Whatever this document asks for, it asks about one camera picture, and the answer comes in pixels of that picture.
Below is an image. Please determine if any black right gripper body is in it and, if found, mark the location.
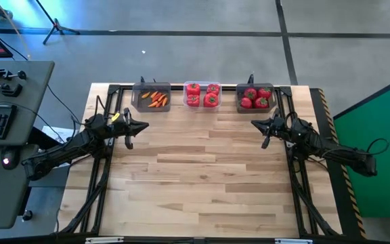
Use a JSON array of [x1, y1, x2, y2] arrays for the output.
[[268, 117, 294, 140]]

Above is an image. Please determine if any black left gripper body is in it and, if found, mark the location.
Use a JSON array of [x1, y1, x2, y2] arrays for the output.
[[106, 117, 131, 138]]

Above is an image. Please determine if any red bell pepper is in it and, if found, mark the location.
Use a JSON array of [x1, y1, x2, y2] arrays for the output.
[[186, 83, 202, 96], [203, 92, 219, 108], [186, 94, 201, 108], [206, 83, 221, 96]]

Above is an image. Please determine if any grey plastic basket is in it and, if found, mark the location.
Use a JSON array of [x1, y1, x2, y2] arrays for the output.
[[235, 83, 278, 115], [130, 81, 172, 113]]

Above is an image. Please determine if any clear plastic basket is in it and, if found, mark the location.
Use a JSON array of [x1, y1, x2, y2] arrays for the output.
[[182, 80, 223, 112]]

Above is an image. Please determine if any white box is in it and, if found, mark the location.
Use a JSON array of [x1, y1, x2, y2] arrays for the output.
[[41, 125, 77, 143]]

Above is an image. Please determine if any black desk support bar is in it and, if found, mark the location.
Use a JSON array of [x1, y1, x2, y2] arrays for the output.
[[28, 125, 64, 153]]

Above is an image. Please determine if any black base board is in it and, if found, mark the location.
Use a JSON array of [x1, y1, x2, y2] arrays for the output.
[[311, 87, 365, 240]]

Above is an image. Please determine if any yellow black hazard tape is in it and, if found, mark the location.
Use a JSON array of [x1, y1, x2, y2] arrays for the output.
[[318, 87, 368, 240]]

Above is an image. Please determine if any silver hinge plate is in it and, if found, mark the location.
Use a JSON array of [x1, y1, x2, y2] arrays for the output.
[[85, 236, 125, 244], [274, 238, 313, 244]]

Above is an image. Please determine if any green panel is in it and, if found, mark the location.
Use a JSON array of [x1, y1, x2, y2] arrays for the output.
[[332, 71, 390, 219]]

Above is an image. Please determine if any black computer mouse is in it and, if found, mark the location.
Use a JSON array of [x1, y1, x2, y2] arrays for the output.
[[1, 148, 20, 170]]

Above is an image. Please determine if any black tripod stand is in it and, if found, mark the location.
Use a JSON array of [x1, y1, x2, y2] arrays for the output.
[[34, 0, 81, 45]]

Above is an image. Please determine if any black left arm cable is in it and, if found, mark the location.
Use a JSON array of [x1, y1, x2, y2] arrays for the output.
[[70, 95, 115, 136]]

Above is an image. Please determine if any black aluminium table frame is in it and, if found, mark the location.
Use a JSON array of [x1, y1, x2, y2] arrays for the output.
[[58, 83, 343, 238]]

